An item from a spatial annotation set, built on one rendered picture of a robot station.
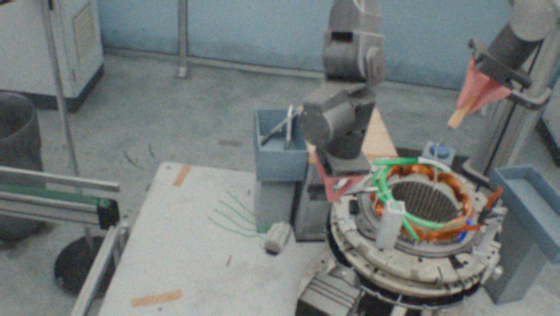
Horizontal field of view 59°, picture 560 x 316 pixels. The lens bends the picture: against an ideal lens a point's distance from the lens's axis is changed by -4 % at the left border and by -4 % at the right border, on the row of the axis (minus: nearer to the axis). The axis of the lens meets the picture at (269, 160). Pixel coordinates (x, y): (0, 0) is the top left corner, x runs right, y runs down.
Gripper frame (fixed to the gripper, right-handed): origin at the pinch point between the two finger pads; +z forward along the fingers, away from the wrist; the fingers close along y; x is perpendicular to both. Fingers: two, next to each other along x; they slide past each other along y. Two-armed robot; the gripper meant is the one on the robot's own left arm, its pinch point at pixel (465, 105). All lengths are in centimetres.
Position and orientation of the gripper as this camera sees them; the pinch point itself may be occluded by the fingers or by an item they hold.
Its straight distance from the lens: 87.0
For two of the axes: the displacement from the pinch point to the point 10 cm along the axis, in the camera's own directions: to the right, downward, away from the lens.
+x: 1.6, -5.4, 8.3
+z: -4.4, 7.2, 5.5
